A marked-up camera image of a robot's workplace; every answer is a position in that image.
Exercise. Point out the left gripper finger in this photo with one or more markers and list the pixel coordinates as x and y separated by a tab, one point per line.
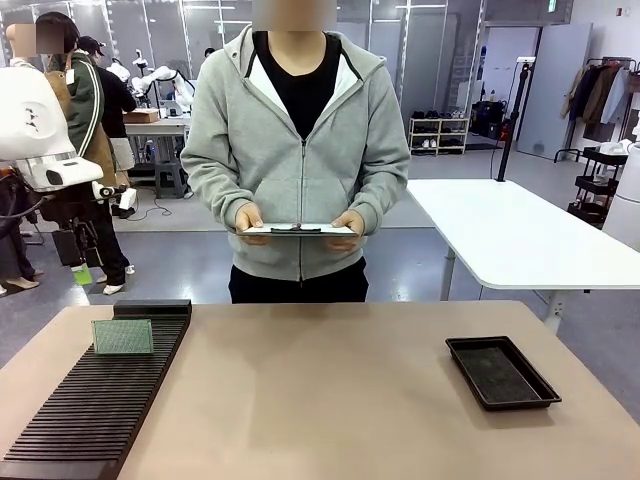
66	247
86	272

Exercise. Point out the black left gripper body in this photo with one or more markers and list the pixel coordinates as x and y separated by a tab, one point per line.
65	212

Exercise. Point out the green PCB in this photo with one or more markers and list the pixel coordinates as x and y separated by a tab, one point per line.
122	337

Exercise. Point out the clipboard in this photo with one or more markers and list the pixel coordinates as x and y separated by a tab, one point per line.
300	231

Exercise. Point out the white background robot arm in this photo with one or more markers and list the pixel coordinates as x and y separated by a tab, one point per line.
160	77

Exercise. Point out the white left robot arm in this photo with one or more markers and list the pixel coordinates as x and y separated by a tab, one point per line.
30	115

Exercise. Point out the person's left forearm grey sleeve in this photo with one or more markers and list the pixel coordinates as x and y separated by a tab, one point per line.
385	185

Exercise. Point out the person's right forearm grey sleeve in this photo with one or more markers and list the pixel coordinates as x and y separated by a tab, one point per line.
210	190

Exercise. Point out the black slotted PCB rack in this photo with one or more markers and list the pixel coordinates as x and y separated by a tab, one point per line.
100	400

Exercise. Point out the person's right hand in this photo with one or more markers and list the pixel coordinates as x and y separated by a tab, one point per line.
248	220

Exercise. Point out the person's left hand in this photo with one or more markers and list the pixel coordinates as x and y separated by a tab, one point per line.
350	222

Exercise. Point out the small white black device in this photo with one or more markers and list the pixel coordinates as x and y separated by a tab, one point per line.
122	197

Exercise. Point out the person in green striped jacket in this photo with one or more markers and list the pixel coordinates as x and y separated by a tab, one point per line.
82	110

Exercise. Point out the grey stool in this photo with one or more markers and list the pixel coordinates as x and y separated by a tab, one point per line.
171	177

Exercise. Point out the cardboard box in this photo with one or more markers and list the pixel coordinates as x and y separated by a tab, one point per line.
140	116

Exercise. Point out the person in black cap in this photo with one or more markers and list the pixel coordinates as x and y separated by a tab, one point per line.
117	100

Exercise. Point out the grey workbench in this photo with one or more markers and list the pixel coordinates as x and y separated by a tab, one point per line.
160	132

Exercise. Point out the person in grey hoodie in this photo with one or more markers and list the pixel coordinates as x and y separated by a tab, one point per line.
300	150

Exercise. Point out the wooden shoe rack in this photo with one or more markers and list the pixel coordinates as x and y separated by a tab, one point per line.
440	135

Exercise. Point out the white table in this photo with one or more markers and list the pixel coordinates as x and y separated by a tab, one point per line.
500	225

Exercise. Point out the black plastic tray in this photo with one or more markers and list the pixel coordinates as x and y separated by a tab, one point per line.
500	375

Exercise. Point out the grey partition panel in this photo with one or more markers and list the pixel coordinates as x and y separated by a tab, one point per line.
555	85

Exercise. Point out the black utility cart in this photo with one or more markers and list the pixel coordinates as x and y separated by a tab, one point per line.
597	185

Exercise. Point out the coat rack with clothes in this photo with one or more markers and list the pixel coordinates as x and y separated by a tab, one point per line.
600	95

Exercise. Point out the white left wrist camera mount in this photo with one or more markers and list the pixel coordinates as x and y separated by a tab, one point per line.
65	175

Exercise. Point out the black camera pole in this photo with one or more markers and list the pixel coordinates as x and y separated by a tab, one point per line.
512	120

